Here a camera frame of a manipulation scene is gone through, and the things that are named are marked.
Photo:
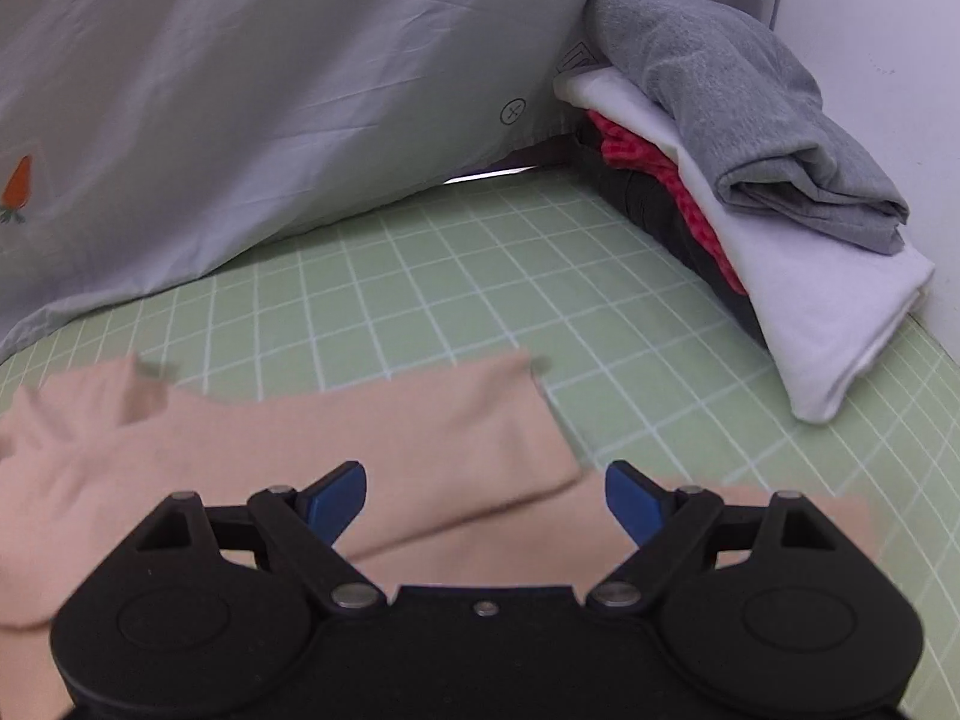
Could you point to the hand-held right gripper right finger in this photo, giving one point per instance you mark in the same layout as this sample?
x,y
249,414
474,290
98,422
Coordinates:
x,y
630,504

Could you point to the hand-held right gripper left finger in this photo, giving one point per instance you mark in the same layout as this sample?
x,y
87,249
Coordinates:
x,y
341,501

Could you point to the beige garment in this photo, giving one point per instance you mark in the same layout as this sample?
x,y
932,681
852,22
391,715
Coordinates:
x,y
375,420

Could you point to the grey carrot print sheet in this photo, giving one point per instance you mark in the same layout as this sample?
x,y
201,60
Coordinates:
x,y
262,75

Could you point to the folded red garment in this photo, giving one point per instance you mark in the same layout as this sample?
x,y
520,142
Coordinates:
x,y
637,157

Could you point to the folded grey sweatshirt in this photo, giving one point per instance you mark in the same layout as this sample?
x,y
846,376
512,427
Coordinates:
x,y
712,75

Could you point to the green grid mat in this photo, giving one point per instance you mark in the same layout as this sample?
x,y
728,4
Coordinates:
x,y
450,277

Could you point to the folded white garment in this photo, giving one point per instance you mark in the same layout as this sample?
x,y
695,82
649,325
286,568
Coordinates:
x,y
810,315

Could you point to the folded black garment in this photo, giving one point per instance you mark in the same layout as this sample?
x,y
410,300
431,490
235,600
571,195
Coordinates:
x,y
660,210

